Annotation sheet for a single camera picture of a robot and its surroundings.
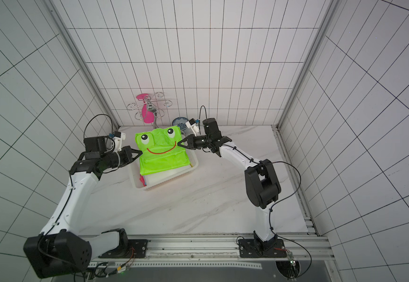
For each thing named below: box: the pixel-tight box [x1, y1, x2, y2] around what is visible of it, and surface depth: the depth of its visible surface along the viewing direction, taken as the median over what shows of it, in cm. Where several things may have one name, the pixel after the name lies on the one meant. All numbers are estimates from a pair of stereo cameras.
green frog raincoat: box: [135, 125, 191, 176], surface depth 80 cm
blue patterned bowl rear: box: [172, 116, 189, 131], surface depth 120 cm
